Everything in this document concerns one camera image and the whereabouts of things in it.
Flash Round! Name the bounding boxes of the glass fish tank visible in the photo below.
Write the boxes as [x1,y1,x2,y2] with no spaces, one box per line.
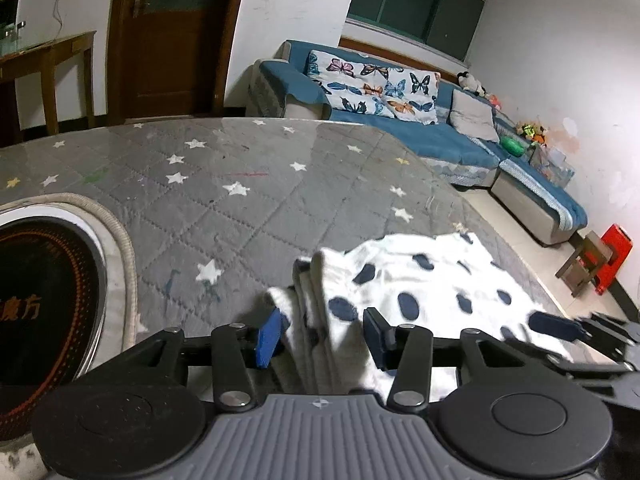
[0,20,28,56]

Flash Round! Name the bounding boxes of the brown wooden door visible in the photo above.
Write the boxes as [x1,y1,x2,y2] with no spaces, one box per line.
[107,0,251,126]

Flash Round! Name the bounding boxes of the red plastic stool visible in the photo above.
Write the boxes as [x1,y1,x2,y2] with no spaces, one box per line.
[592,224,633,295]

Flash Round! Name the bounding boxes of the grey pillow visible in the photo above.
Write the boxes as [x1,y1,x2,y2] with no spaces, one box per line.
[447,91,501,143]

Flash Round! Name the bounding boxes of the blue sofa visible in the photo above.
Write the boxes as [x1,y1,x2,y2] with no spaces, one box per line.
[245,39,590,247]

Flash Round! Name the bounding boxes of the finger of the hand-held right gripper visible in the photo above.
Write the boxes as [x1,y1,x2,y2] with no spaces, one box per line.
[529,311,640,356]
[547,352,640,386]

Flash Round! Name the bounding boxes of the butterfly print pillow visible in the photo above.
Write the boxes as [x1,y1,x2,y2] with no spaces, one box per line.
[306,50,396,118]
[382,67,442,126]

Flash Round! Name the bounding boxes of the dark window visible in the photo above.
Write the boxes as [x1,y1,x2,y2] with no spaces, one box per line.
[347,0,493,61]

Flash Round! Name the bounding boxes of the small wooden stool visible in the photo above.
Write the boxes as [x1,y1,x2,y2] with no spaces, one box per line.
[555,230,608,297]

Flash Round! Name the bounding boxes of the built-in round induction cooker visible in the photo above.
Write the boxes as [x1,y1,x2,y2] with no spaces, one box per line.
[0,192,138,480]

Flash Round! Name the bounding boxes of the white polka dot pants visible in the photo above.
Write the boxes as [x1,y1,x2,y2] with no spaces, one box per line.
[265,232,588,403]

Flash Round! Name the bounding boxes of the clear plastic box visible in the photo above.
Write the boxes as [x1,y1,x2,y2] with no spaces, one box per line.
[530,145,576,186]

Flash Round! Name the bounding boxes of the grey star quilted table cover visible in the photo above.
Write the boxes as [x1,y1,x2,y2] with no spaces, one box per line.
[0,116,591,376]

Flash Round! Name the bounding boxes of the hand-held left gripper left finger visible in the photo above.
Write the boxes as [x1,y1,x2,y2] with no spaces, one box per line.
[89,307,285,409]

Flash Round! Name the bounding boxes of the pile of small toys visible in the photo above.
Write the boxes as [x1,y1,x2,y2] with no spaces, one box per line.
[517,121,551,146]

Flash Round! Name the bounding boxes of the wooden side table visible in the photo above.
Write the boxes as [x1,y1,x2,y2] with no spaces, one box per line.
[0,31,97,143]

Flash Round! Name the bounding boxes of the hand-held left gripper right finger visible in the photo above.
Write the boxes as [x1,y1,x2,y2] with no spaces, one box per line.
[362,306,546,409]

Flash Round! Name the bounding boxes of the black and white plush toy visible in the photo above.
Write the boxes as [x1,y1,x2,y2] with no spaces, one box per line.
[456,72,488,98]

